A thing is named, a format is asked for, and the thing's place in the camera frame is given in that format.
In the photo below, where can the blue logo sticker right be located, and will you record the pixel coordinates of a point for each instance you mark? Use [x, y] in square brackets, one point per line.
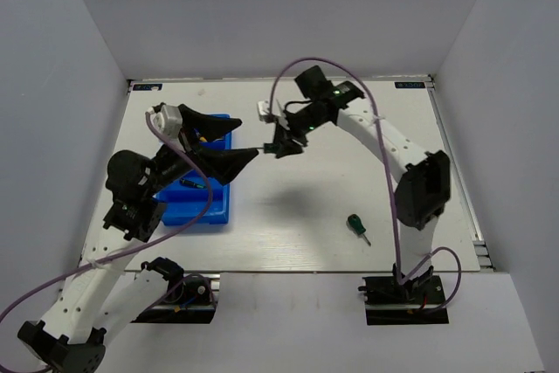
[409, 85]

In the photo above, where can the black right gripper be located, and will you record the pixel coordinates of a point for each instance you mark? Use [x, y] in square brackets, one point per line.
[284, 137]

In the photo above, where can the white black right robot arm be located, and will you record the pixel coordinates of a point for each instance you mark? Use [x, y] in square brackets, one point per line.
[418, 181]

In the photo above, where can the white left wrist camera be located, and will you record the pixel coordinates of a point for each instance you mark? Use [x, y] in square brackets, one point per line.
[167, 119]

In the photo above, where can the yellow black long-nose pliers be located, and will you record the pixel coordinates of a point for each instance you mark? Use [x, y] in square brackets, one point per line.
[204, 139]

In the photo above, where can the green stubby flathead screwdriver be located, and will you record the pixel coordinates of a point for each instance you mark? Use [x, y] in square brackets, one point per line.
[269, 148]

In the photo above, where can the blue logo sticker left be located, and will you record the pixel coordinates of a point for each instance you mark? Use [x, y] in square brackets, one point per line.
[147, 87]

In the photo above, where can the blue logo sticker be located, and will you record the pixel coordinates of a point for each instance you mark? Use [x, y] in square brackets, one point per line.
[409, 85]
[147, 87]

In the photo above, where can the blue plastic compartment tray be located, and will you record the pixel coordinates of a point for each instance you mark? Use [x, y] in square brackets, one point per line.
[183, 204]

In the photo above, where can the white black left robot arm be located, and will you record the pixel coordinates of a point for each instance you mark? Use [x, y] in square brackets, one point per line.
[72, 336]

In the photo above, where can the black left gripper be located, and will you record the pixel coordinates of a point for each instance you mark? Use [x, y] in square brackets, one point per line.
[224, 163]

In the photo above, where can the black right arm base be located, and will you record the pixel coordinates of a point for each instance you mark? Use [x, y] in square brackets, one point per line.
[389, 304]

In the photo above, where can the metal table edge rail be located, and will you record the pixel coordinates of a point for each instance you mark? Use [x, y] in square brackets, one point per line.
[478, 240]

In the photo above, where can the green stubby screwdriver orange cap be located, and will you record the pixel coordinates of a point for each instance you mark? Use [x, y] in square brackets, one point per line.
[355, 224]

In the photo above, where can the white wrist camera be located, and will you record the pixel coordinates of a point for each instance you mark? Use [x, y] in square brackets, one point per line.
[268, 116]
[167, 119]

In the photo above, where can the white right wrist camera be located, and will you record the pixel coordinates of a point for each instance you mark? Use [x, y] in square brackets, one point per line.
[268, 116]

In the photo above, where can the black green precision screwdriver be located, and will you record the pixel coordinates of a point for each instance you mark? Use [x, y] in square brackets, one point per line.
[187, 183]

